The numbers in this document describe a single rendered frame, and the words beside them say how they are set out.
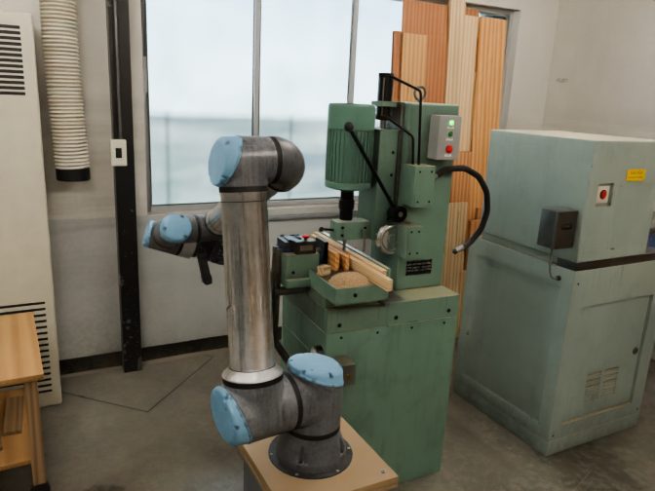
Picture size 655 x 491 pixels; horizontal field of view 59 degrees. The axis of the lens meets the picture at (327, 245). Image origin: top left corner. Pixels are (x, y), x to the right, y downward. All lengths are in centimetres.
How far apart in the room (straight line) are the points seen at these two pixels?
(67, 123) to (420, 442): 210
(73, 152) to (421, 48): 207
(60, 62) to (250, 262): 181
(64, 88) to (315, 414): 199
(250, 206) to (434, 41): 266
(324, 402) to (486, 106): 290
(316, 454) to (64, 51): 211
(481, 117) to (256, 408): 299
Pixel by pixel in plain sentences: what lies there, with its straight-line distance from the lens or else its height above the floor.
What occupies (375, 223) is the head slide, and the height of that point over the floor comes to 107.
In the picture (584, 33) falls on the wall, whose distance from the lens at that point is 451.
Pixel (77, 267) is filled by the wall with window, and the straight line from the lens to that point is 327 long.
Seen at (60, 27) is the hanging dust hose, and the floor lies 176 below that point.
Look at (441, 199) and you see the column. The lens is 230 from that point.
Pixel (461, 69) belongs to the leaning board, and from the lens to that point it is 394.
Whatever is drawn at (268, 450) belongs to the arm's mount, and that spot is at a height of 59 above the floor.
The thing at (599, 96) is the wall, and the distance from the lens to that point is 436.
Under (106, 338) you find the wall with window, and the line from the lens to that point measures 342.
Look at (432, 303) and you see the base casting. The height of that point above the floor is 78.
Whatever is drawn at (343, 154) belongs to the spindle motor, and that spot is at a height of 133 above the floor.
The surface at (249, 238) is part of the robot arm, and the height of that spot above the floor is 120.
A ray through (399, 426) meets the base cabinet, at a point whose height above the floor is 27.
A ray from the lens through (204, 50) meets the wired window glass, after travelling 333.
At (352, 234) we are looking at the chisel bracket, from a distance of 221.
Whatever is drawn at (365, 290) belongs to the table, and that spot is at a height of 88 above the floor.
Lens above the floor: 153
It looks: 15 degrees down
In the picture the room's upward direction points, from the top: 3 degrees clockwise
